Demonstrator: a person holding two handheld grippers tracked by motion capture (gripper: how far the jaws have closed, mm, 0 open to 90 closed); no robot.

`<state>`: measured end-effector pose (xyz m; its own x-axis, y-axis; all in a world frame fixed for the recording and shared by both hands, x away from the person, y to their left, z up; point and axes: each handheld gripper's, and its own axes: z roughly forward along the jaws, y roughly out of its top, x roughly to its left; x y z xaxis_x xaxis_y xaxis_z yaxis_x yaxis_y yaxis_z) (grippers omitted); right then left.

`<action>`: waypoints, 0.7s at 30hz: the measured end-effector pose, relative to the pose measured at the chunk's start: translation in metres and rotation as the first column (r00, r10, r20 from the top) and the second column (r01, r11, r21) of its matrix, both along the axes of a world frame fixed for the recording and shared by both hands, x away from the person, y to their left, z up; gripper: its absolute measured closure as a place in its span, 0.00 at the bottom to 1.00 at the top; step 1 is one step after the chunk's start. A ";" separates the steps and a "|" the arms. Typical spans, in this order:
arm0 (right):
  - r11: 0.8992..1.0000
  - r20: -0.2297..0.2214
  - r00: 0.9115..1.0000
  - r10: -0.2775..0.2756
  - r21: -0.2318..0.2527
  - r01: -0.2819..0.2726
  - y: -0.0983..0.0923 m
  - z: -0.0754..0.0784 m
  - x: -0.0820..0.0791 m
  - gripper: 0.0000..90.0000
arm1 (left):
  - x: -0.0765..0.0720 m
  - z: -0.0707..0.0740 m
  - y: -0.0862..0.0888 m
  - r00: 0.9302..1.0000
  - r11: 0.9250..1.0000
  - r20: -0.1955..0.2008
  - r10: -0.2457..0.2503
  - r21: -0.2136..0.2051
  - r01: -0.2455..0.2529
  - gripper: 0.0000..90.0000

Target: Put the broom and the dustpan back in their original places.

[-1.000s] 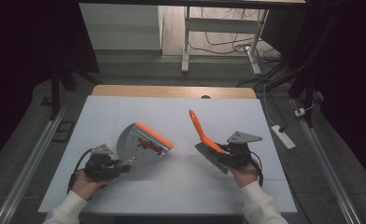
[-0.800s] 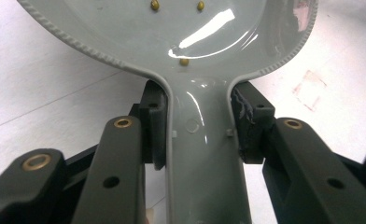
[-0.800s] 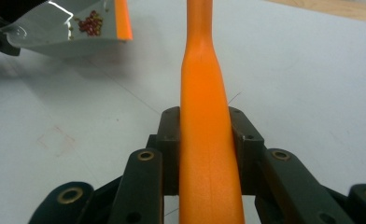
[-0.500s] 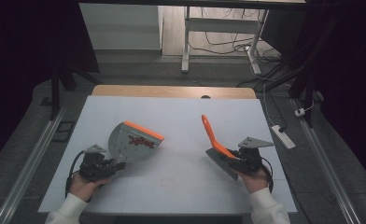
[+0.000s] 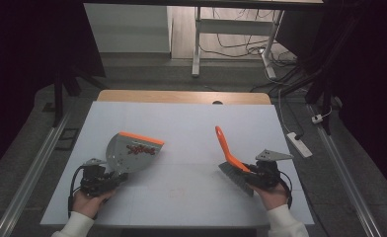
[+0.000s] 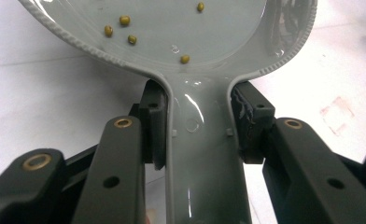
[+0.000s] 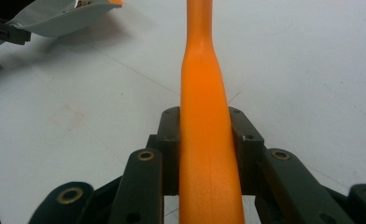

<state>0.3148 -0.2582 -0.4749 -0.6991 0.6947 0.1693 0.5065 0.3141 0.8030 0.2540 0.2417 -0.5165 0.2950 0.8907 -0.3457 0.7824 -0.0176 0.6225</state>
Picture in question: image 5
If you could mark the pile of red crumbs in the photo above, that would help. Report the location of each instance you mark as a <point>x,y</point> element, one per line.
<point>141,150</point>

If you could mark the orange brush with grey bristles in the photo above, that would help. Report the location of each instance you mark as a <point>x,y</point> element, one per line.
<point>229,154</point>

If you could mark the white power strip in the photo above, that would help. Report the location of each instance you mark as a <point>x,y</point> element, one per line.
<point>299,144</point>

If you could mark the white cabinet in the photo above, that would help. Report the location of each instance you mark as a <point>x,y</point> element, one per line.
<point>129,28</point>

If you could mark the small white plug adapter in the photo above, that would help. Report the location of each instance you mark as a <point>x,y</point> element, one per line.
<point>317,118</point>

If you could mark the black metal stand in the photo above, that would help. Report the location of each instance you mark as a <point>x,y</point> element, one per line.
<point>58,98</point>
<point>323,89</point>

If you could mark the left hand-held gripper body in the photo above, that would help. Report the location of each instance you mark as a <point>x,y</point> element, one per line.
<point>94,179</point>

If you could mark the person's left hand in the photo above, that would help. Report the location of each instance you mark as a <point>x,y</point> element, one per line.
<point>87,204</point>

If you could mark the grey dustpan with orange edge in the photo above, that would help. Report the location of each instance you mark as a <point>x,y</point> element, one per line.
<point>134,154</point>

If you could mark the white table mat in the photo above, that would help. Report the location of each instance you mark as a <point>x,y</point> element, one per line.
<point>188,204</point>

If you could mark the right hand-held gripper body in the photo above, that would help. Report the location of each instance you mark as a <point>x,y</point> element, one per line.
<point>268,168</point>

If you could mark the white metal desk frame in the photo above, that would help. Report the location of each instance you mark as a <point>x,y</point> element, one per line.
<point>234,27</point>

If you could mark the person's right hand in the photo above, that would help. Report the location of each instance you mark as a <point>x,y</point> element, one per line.
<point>273,197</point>

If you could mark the metal floor rail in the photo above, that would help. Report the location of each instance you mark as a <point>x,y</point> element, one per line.
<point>33,171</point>
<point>346,177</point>

